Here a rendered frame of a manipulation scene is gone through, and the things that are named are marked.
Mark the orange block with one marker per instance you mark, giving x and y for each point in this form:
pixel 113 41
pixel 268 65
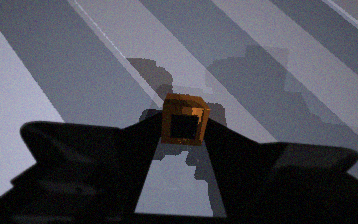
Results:
pixel 184 120

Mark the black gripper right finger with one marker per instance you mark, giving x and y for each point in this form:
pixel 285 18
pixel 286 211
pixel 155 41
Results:
pixel 244 169

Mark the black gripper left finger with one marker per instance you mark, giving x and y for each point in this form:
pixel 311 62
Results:
pixel 128 152

